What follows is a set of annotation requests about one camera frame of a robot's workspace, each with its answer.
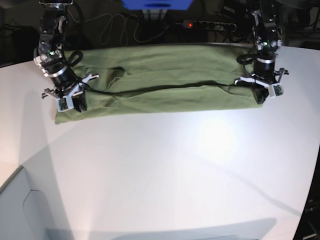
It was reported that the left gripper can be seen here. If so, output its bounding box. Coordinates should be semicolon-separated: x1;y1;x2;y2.
234;58;290;105

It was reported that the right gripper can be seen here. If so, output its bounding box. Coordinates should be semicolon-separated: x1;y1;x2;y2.
41;65;88;112

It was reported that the green T-shirt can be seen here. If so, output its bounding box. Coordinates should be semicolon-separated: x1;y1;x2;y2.
55;44;263;124

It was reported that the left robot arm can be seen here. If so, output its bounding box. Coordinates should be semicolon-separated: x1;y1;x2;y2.
234;0;289;105

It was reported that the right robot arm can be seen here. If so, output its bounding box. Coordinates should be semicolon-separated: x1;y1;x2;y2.
33;0;99;113

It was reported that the black power strip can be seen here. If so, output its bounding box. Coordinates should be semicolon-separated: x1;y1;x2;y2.
177;20;237;32

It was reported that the blue box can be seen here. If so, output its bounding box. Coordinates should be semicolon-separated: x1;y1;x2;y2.
122;0;193;11

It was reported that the white table-side panel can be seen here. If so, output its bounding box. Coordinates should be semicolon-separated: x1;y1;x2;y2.
0;166;74;240

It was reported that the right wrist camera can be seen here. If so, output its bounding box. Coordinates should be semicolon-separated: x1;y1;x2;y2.
56;95;74;112

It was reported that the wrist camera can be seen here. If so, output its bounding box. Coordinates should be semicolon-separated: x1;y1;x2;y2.
56;95;74;112
268;83;284;98

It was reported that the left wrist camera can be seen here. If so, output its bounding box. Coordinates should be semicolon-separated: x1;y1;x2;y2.
268;83;284;98

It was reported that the grey looped cable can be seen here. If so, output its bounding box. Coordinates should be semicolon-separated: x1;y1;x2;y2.
99;11;171;46

